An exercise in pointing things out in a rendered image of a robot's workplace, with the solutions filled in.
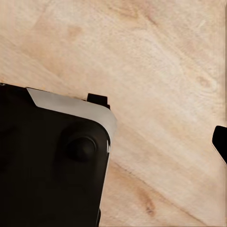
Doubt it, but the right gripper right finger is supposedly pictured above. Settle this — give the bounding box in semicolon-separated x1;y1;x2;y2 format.
212;126;227;164

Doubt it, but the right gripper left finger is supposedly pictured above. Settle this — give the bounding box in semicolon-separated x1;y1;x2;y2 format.
0;126;25;183

